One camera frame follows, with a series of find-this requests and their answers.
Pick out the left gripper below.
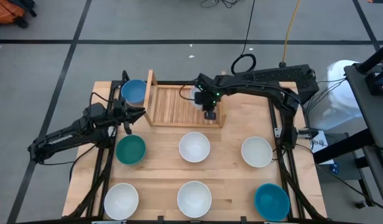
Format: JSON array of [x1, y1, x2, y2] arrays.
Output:
[[113, 98, 133, 136]]

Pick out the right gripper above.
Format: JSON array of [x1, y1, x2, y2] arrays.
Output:
[[205, 89, 219, 121]]

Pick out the green bowl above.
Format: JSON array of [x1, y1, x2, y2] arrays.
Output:
[[116, 134, 147, 166]]

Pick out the light blue bowl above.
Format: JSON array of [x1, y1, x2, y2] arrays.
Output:
[[121, 79, 148, 105]]

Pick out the wooden slatted shelf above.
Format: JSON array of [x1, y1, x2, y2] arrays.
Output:
[[143, 68, 227, 129]]

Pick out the black computer box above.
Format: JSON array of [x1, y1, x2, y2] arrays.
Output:
[[234, 64, 320, 105]]

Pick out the teal bowl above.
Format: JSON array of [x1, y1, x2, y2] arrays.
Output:
[[254, 182, 291, 222]]

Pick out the white paper sheet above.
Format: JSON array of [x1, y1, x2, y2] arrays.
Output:
[[310, 130, 328, 154]]

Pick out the white plastic bag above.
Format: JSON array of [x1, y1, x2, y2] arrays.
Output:
[[308, 60, 363, 131]]

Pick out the black stand beam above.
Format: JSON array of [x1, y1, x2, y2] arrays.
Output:
[[312, 128, 376, 165]]

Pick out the grey side table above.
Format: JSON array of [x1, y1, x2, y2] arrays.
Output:
[[343, 62, 383, 149], [362, 144, 383, 218]]

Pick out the black device with blue screen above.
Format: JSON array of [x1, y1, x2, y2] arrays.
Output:
[[364, 70, 383, 96]]

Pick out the black pole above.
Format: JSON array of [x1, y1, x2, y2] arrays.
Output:
[[356, 41, 383, 74]]

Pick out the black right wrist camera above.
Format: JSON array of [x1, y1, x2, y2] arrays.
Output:
[[193, 91, 208, 106]]

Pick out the black aluminium frame rail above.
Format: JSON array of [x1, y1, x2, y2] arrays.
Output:
[[67, 70, 130, 218], [265, 93, 328, 222]]

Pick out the black aluminium frame crossbar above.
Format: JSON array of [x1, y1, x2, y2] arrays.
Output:
[[121, 80, 200, 86], [11, 217, 366, 224]]

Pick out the black coiled floor cable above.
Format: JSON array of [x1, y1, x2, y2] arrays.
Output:
[[230, 0, 257, 76]]

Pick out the yellow extension cable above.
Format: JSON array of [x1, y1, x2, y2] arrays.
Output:
[[279, 0, 302, 68]]

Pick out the black cable bundle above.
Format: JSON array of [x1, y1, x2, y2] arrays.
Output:
[[200, 0, 242, 9]]

